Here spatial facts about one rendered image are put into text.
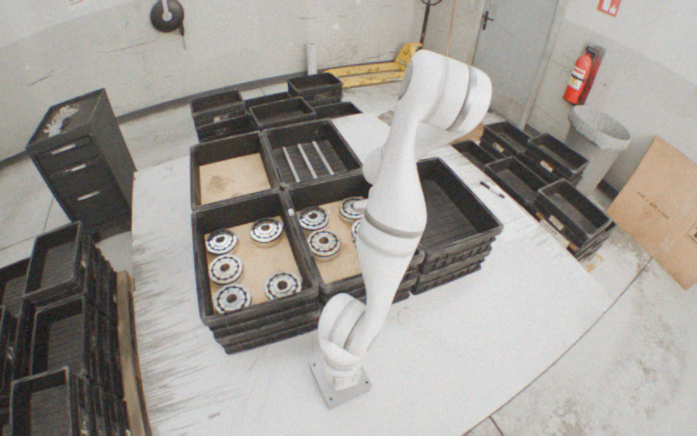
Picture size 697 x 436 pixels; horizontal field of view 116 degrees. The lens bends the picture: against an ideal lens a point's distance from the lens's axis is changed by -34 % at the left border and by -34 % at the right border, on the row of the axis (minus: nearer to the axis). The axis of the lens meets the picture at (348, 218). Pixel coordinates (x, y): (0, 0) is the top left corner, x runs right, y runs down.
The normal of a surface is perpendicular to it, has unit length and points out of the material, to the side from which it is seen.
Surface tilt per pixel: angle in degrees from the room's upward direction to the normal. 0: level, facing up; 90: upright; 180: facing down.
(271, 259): 0
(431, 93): 77
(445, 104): 85
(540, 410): 0
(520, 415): 0
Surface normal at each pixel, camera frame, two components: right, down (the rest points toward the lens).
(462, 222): 0.04, -0.70
